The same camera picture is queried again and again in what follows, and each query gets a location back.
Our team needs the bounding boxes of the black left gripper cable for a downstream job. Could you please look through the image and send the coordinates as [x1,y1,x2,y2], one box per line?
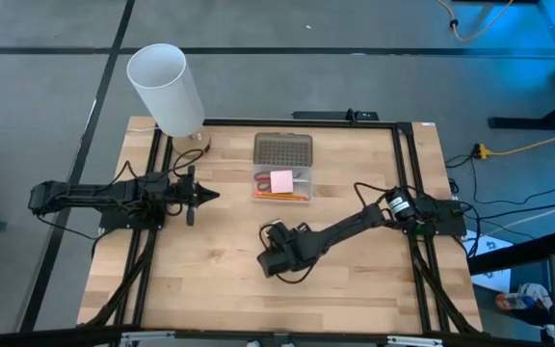
[170,147,206,180]

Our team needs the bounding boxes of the white floor cable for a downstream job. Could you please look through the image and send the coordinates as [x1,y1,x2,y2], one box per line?
[479,194,555,238]

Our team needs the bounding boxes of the person's shoe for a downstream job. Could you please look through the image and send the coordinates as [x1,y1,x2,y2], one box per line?
[493,282,554,319]

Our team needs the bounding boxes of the pale pink sticky note pad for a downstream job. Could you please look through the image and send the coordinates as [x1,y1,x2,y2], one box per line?
[270,169,294,194]

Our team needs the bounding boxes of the black floor cable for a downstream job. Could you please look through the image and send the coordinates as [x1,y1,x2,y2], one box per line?
[469,185,555,207]
[464,201,555,222]

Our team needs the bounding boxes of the clear pencil case grey lid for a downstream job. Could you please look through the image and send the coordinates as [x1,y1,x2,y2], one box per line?
[250,132,315,203]

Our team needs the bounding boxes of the red handled scissors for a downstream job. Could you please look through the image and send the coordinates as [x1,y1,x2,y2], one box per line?
[253,169,310,192]

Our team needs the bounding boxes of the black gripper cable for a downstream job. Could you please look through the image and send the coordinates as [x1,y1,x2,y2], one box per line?
[257,181,394,285]
[170,147,206,180]

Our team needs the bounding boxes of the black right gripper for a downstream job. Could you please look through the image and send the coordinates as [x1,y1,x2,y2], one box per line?
[256,220,322,279]

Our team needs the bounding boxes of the black aluminium table frame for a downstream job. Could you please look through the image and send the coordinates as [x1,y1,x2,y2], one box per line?
[77,118,484,347]

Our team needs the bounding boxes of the white paper recycling symbols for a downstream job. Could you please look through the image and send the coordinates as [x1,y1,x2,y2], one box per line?
[463,229,514,294]

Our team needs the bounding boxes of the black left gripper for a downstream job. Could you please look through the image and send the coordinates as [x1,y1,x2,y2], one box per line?
[165,165,221,227]

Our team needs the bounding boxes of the silver metal bracket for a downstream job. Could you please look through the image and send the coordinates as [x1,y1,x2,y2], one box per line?
[118,330,177,347]
[385,335,445,347]

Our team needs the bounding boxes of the orange extension cord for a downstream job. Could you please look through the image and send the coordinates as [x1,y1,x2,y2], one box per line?
[435,0,515,42]

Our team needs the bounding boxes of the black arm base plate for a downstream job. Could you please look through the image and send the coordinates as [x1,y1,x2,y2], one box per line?
[97,192,169,231]
[404,197,467,237]

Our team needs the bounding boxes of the black table leg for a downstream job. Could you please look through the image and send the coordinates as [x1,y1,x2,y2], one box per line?
[488,89,555,131]
[467,229,555,277]

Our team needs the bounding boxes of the yellow plug with cord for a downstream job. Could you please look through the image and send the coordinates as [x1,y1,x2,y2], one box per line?
[472,137,555,162]

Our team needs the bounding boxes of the white shade wooden table lamp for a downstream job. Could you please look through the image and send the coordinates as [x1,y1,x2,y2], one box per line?
[126,42,212,156]

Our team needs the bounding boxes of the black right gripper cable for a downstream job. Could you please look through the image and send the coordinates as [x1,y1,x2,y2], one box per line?
[257,181,394,285]

